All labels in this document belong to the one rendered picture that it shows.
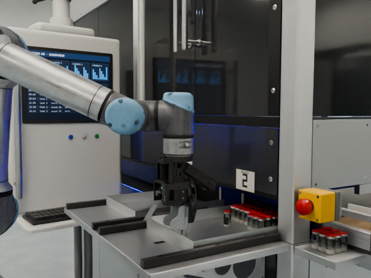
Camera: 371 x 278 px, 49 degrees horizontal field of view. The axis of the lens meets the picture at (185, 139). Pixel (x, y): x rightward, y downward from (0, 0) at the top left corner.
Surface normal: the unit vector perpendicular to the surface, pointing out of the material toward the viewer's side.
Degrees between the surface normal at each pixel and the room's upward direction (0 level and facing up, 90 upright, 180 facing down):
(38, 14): 90
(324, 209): 90
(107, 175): 90
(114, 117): 90
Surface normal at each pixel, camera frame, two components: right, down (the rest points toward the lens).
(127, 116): -0.06, 0.07
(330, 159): 0.51, 0.06
